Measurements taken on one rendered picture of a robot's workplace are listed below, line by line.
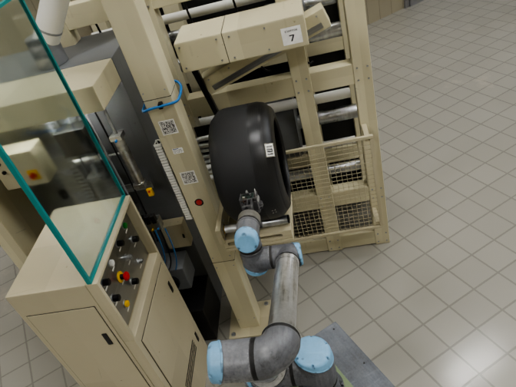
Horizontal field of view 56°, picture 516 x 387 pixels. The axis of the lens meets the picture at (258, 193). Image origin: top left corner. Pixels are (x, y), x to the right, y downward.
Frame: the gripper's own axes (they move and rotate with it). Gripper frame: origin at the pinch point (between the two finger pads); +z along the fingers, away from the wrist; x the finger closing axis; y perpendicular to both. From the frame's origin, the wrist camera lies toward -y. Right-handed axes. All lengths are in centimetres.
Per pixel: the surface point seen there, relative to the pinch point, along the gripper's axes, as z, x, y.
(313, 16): 58, -39, 56
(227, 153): 11.0, 8.4, 17.1
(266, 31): 44, -17, 58
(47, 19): 42, 78, 85
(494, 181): 142, -149, -106
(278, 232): 19.5, -3.0, -34.6
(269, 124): 23.2, -11.0, 22.1
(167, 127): 21, 34, 31
